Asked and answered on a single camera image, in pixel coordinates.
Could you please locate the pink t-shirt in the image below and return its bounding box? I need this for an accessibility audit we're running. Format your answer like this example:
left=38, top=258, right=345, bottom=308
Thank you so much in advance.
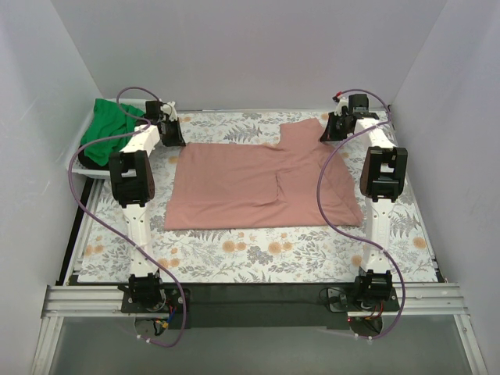
left=164, top=118, right=364, bottom=230

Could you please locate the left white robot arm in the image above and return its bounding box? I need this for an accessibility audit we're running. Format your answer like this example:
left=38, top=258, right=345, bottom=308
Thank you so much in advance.
left=109, top=100, right=185, bottom=313

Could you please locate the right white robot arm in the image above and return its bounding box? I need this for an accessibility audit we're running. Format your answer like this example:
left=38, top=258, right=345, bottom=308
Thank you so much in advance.
left=320, top=89, right=408, bottom=312

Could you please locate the green t-shirt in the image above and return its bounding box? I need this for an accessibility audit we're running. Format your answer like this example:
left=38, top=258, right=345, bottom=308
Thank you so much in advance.
left=80, top=98, right=136, bottom=156

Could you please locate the black garment in basket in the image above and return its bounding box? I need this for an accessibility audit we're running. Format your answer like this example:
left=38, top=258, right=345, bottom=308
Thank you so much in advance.
left=77, top=145, right=109, bottom=170

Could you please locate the white plastic basket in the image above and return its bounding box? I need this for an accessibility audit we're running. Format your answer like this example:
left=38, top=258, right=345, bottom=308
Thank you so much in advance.
left=66, top=106, right=109, bottom=179

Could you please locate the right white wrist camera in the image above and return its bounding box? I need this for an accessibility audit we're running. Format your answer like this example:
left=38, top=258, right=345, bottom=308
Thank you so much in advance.
left=332, top=91, right=348, bottom=116

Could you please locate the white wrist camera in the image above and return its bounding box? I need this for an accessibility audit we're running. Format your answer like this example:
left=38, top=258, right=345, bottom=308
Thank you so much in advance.
left=160, top=101, right=178, bottom=121
left=332, top=91, right=348, bottom=116

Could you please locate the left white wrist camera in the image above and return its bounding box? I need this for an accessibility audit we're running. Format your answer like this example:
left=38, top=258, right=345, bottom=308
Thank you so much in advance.
left=160, top=101, right=178, bottom=121

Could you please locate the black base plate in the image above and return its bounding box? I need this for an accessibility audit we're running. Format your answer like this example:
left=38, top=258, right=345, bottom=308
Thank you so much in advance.
left=118, top=282, right=401, bottom=330

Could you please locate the aluminium frame rail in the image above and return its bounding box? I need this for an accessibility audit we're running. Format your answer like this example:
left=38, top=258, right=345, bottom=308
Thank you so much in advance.
left=40, top=283, right=487, bottom=374

